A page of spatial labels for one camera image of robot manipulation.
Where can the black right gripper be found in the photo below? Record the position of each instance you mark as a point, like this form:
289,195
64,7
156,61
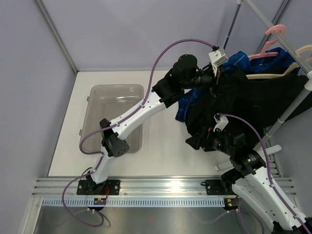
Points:
195,141

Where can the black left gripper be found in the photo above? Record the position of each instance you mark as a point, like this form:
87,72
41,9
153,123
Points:
214,80

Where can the black shirt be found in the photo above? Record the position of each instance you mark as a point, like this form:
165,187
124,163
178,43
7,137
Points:
259,102

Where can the pink plastic hanger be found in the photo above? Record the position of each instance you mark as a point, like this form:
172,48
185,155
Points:
264,52

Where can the blue plaid shirt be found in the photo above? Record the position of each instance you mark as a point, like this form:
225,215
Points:
241,61

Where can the beige wooden hanger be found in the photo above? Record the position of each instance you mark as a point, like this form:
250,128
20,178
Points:
286,70

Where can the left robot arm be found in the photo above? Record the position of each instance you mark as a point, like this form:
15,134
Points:
184,84

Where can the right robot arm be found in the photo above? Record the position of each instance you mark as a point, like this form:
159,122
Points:
250,180

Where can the clear plastic bin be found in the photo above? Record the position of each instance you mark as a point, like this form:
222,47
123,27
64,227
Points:
109,102

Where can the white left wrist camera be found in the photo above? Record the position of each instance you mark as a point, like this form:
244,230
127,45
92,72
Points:
217,58

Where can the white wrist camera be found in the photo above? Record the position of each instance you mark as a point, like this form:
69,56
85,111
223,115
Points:
221,122
217,58

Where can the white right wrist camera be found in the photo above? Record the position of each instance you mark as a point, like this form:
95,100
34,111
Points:
221,122

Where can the aluminium mounting rail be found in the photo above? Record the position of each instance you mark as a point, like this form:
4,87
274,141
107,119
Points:
132,187

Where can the slotted cable duct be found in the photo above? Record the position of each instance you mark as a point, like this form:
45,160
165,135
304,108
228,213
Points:
145,202

